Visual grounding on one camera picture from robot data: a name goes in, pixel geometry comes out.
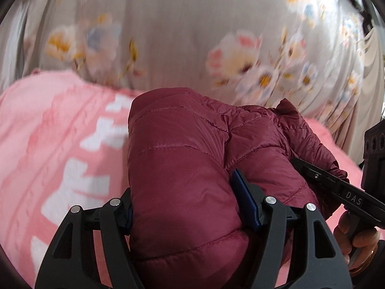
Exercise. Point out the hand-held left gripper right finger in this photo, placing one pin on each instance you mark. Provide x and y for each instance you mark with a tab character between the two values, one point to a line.
245	201

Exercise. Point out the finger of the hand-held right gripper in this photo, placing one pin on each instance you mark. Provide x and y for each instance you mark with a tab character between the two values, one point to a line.
315	176

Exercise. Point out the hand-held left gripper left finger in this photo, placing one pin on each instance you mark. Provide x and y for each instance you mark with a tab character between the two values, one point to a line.
123	213

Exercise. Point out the maroon down jacket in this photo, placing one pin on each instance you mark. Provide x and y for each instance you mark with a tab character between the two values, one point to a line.
180	156

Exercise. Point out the person's right hand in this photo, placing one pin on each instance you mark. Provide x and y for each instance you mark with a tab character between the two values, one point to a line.
364	243

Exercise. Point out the pink printed blanket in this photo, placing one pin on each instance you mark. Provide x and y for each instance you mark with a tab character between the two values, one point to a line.
45	132

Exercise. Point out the grey floral duvet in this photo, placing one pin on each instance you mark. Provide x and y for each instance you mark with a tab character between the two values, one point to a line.
180	36

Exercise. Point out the light grey bed sheet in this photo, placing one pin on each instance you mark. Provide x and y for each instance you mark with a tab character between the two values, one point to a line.
13	45

